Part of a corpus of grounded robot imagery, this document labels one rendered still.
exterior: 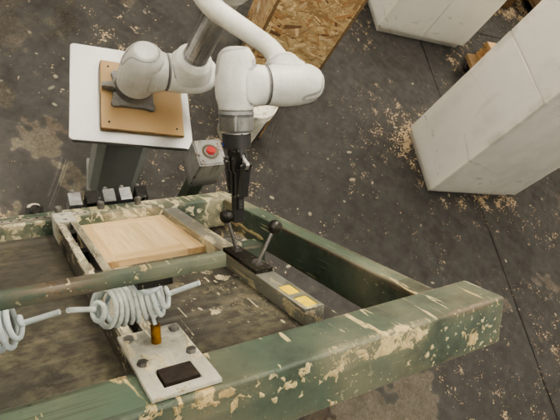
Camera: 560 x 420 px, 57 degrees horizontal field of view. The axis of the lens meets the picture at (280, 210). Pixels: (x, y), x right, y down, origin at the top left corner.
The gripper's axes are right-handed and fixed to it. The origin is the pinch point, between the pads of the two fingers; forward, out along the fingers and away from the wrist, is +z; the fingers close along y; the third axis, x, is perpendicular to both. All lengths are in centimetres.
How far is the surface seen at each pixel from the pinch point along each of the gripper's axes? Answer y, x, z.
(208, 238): 16.1, 2.2, 12.5
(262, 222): 25.4, -20.8, 13.0
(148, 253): 17.7, 19.9, 14.6
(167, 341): -48, 36, 6
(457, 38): 224, -331, -66
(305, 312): -38.0, 2.9, 13.2
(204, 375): -60, 34, 6
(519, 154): 95, -254, 17
